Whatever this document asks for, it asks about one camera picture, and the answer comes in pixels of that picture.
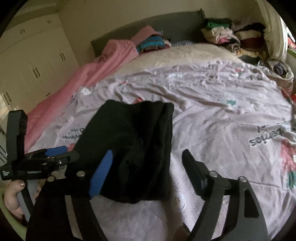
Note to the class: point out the cream mattress pad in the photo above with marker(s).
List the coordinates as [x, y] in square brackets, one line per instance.
[179, 55]

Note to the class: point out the cream wardrobe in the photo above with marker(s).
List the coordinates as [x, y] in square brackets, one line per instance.
[36, 61]

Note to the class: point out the black IKISS sweater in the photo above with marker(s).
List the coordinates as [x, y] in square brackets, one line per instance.
[139, 136]

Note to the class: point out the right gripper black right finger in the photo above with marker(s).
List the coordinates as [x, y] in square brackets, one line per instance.
[244, 218]

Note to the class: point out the dark grey headboard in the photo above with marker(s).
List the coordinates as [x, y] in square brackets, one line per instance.
[174, 27]

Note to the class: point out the pile of folded clothes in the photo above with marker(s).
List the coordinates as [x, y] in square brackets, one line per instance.
[244, 40]

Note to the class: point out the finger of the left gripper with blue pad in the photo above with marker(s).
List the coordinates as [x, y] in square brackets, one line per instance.
[56, 151]

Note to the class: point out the pink pillow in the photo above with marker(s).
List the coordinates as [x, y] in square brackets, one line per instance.
[143, 34]

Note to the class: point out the pink comforter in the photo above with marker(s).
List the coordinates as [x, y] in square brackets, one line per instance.
[115, 54]

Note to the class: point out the person's left hand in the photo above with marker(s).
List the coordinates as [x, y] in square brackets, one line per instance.
[10, 198]

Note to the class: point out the bag of clothes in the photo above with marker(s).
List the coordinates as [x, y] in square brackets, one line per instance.
[278, 71]

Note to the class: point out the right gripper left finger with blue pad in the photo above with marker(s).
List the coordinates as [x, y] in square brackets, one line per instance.
[100, 174]

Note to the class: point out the striped blue folded clothes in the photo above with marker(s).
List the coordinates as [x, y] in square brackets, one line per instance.
[153, 43]

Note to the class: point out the cream curtain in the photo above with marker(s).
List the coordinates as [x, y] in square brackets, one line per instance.
[275, 34]

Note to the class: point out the lavender printed bed sheet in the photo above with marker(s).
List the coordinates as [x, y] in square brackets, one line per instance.
[230, 116]

